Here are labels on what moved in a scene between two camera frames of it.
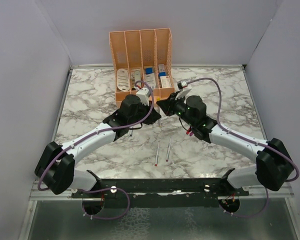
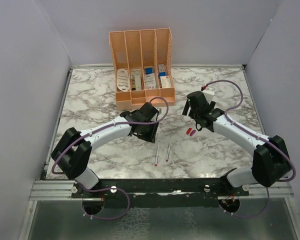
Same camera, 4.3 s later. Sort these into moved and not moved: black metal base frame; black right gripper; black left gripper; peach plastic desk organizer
Moved: black left gripper; black right gripper
Not moved: black metal base frame; peach plastic desk organizer
